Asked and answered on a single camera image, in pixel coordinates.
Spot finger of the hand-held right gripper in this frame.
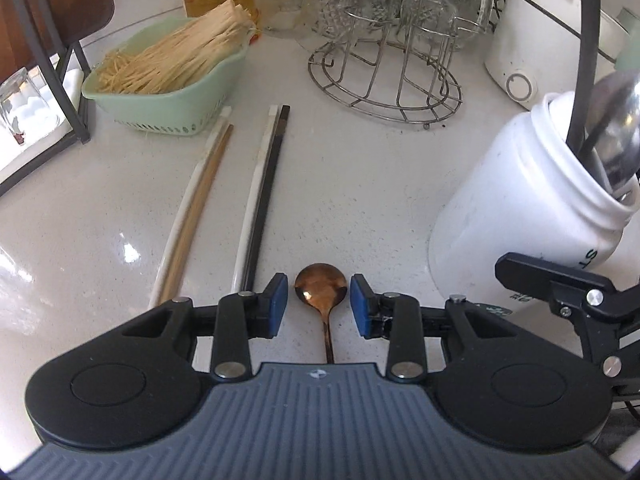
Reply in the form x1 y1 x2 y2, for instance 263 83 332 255
494 252 640 378

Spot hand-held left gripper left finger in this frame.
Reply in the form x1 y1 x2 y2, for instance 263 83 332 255
122 272 290 381

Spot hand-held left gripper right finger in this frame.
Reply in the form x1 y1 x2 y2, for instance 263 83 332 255
349 273 521 382

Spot copper spoon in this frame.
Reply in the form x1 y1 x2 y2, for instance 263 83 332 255
294 263 348 365

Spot white ceramic mug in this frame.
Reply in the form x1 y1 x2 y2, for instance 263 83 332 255
427 92 640 306

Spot wooden chopstick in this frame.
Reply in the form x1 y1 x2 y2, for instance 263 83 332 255
162 124 235 303

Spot steel spoon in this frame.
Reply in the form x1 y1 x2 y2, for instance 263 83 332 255
582 71 640 201

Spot green plastic basket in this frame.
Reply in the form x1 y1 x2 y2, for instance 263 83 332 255
81 15 251 137

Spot white electric cooker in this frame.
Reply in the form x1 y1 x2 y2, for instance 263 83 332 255
484 0 631 111

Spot dried noodles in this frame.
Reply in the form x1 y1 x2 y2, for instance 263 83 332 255
95 0 261 95

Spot black dish rack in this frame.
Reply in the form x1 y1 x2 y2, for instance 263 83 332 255
0 0 92 196

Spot crystal goblet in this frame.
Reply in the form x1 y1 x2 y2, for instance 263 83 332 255
312 0 368 36
400 0 456 41
350 0 401 21

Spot white drip tray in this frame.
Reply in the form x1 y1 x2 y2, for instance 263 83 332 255
0 67 85 186

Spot drinking glass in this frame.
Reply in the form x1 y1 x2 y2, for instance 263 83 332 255
0 67 60 147

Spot wooden cutting board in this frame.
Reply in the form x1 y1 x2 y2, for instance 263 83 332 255
0 0 116 68

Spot wire cup rack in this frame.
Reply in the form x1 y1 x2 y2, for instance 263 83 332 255
307 0 463 128

